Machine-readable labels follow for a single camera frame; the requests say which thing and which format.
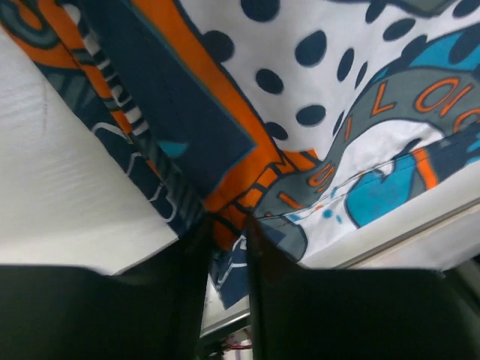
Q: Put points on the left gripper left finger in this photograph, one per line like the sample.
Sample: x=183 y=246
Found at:
x=153 y=310

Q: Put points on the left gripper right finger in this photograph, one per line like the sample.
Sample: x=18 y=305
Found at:
x=393 y=313

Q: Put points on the colourful patterned shorts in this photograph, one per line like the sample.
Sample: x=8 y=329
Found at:
x=317 y=117

